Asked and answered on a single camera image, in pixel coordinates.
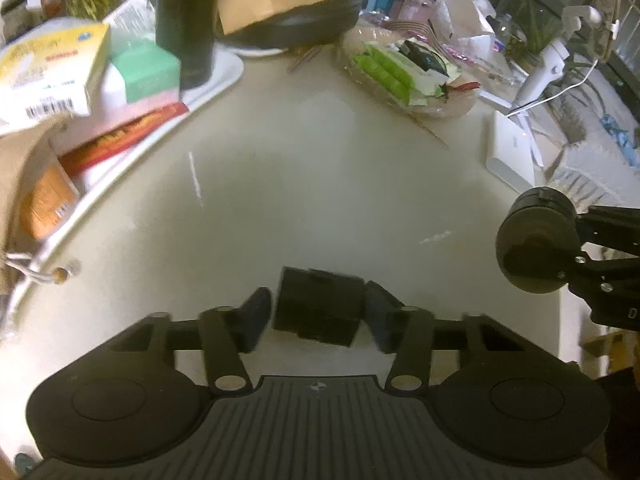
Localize white power bank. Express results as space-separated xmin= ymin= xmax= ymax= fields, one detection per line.
xmin=485 ymin=110 xmax=535 ymax=193

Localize black thermos bottle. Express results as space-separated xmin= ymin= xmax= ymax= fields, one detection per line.
xmin=156 ymin=0 xmax=217 ymax=90

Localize brown cloth pouch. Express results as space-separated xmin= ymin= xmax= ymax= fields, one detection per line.
xmin=1 ymin=116 xmax=78 ymax=294

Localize white gimbal tripod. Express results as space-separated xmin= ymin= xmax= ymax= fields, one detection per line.
xmin=506 ymin=1 xmax=620 ymax=117

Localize black rectangular block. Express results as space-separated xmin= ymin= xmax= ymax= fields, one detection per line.
xmin=273 ymin=266 xmax=364 ymax=347

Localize small black round cap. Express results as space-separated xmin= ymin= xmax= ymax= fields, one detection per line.
xmin=14 ymin=452 xmax=37 ymax=478

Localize glass dish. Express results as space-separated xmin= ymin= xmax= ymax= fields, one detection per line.
xmin=337 ymin=22 xmax=482 ymax=119

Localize black zip case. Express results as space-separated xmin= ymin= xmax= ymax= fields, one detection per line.
xmin=224 ymin=0 xmax=363 ymax=49

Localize green wipe packets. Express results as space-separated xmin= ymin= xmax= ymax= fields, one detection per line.
xmin=350 ymin=44 xmax=448 ymax=106

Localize yellow white medicine box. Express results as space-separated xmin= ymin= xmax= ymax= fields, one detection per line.
xmin=1 ymin=23 xmax=111 ymax=134

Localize white plastic tray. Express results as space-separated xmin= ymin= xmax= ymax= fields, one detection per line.
xmin=0 ymin=0 xmax=246 ymax=311

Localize green white box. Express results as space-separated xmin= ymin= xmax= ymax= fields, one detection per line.
xmin=111 ymin=41 xmax=181 ymax=103

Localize pink soap bottle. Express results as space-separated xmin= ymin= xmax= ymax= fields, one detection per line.
xmin=398 ymin=0 xmax=436 ymax=24

